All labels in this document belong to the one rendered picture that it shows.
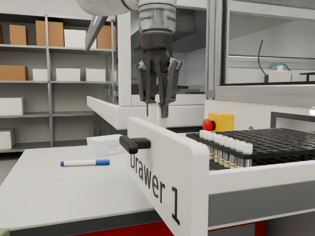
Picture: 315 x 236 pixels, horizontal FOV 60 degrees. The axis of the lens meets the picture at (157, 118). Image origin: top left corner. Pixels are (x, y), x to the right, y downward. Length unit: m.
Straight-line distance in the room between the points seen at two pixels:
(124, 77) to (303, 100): 0.78
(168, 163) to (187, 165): 0.05
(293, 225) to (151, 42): 0.50
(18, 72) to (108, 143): 3.41
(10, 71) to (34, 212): 3.78
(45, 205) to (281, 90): 0.54
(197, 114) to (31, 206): 0.91
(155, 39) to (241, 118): 0.32
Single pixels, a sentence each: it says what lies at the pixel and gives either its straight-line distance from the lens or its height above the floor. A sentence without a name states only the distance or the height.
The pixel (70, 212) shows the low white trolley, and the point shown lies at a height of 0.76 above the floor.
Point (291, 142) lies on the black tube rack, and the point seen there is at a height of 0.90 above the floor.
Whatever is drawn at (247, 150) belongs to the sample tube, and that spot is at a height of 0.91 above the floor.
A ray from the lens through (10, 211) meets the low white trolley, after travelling 0.59.
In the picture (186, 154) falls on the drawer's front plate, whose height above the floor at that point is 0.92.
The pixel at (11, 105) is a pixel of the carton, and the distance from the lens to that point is 4.20.
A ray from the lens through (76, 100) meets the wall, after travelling 4.61.
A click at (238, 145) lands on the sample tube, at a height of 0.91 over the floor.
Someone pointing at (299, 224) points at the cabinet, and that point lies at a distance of 0.67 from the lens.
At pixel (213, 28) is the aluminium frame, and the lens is 0.92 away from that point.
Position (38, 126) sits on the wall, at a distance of 4.66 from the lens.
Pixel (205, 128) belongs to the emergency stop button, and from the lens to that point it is 0.79.
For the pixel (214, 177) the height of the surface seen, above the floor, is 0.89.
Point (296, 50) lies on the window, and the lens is 0.66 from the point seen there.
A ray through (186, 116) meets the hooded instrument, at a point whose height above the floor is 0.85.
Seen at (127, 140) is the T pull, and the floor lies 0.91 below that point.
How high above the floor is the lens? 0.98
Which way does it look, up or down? 6 degrees down
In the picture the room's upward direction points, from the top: straight up
